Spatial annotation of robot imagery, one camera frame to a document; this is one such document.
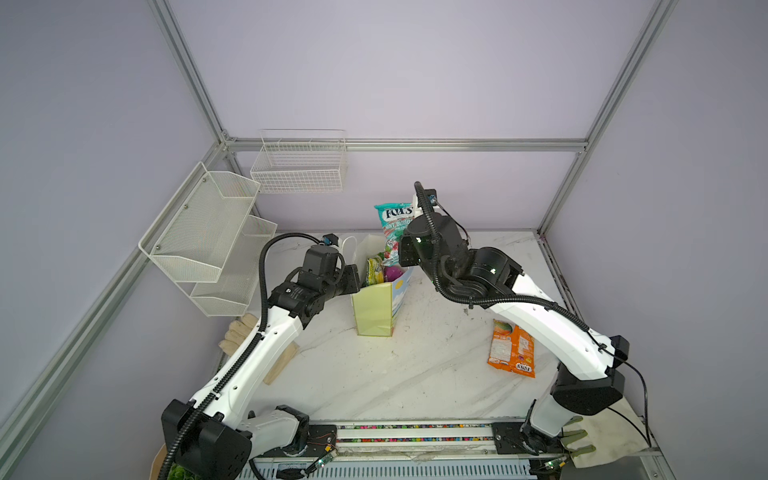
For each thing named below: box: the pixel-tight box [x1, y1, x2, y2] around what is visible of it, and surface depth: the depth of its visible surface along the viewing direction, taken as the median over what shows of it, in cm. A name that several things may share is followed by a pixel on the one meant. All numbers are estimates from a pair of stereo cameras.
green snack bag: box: [366, 255, 385, 286], surface depth 80 cm
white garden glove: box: [563, 396, 651, 468], surface depth 74 cm
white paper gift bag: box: [342, 234, 415, 337], surface depth 84 cm
